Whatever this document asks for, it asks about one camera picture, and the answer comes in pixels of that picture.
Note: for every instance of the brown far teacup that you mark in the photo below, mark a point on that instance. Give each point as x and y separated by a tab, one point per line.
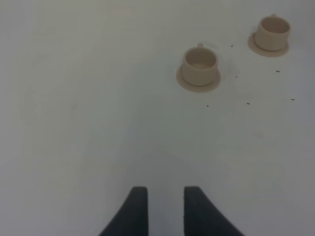
272	33

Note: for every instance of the brown near teacup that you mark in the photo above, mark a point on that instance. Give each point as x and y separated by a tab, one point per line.
200	65

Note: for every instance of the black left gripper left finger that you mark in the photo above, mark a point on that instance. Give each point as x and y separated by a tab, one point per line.
132	219

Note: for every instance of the brown cup saucer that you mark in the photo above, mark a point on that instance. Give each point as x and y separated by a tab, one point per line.
209	87
266	53

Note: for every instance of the brown near cup saucer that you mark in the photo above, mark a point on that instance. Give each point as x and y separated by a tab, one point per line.
209	87

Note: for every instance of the brown teacup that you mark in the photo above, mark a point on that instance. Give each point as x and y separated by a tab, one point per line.
272	33
200	65

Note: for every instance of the brown far cup saucer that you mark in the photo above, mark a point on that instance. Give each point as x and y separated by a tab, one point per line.
266	53

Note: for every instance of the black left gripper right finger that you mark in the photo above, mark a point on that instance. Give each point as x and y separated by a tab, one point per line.
202	218

